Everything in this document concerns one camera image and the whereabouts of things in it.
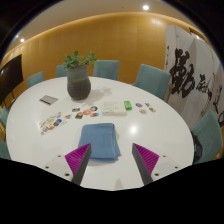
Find grey pot with green plant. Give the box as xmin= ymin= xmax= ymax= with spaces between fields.
xmin=62 ymin=50 xmax=99 ymax=101

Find ceiling lights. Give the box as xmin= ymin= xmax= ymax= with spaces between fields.
xmin=17 ymin=3 xmax=151 ymax=43

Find black wall screen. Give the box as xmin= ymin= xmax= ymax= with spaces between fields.
xmin=0 ymin=54 xmax=24 ymax=106

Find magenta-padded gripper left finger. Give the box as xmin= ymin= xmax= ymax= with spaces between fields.
xmin=42 ymin=143 xmax=92 ymax=186

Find grey flat card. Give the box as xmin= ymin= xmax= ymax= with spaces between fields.
xmin=39 ymin=94 xmax=60 ymax=106

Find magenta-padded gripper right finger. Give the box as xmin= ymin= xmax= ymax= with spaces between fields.
xmin=131 ymin=142 xmax=183 ymax=186

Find teal chairs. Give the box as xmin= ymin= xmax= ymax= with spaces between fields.
xmin=0 ymin=59 xmax=224 ymax=164

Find blue towel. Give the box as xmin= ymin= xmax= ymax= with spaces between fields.
xmin=77 ymin=122 xmax=122 ymax=164

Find white calligraphy folding screen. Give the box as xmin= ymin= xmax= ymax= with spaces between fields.
xmin=164 ymin=24 xmax=224 ymax=130

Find white flat box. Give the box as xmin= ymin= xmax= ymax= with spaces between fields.
xmin=101 ymin=101 xmax=128 ymax=117

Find small green box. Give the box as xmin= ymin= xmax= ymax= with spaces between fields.
xmin=123 ymin=100 xmax=133 ymax=111

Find colourful sticker sheet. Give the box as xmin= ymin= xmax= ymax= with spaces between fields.
xmin=38 ymin=112 xmax=68 ymax=136

